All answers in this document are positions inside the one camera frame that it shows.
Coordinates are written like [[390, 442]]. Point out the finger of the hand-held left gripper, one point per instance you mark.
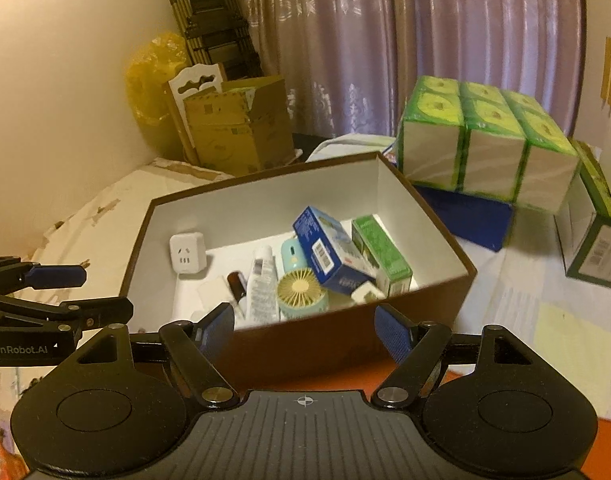
[[55, 275], [95, 310]]

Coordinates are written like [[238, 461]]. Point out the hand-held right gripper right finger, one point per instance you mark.
[[393, 335]]

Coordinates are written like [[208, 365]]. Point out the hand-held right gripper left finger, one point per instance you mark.
[[218, 330]]

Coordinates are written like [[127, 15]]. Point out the amber spray bottle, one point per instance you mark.
[[237, 285]]

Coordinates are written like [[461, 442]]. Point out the white charger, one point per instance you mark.
[[368, 292]]

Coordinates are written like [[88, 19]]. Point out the brown cardboard storage box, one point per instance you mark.
[[335, 340]]

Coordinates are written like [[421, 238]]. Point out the white tube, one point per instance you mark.
[[263, 290]]

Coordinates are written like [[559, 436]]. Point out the white plug adapter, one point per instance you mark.
[[188, 255]]

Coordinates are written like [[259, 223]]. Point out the small green box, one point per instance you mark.
[[380, 250]]

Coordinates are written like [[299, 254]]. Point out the mint handheld fan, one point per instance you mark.
[[300, 290]]

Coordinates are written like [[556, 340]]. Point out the blue medicine box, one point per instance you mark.
[[325, 245]]

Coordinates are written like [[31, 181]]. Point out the cream printed bedsheet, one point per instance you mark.
[[85, 210]]

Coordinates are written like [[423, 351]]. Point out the red patterned cloth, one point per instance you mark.
[[0, 460]]

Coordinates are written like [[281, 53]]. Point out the white printed paper sheet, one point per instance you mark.
[[515, 280]]

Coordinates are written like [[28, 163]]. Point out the dark blue box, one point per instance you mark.
[[465, 220]]

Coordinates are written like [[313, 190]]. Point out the pale green paper sheet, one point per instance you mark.
[[575, 335]]

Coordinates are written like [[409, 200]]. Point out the tan cardboard shipping box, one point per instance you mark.
[[235, 135]]

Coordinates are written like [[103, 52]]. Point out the green tissue pack bundle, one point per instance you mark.
[[485, 155]]

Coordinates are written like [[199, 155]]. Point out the yellow plastic bag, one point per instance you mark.
[[150, 80]]

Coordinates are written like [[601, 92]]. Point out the green carton box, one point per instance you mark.
[[600, 250]]

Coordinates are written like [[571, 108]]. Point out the red printed cardboard sheet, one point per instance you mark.
[[610, 440]]

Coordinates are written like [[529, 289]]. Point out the white ornate wooden board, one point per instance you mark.
[[195, 75]]

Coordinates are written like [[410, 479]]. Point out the black folded rack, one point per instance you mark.
[[215, 35]]

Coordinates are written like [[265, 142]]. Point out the purple patterned curtain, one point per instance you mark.
[[360, 35]]

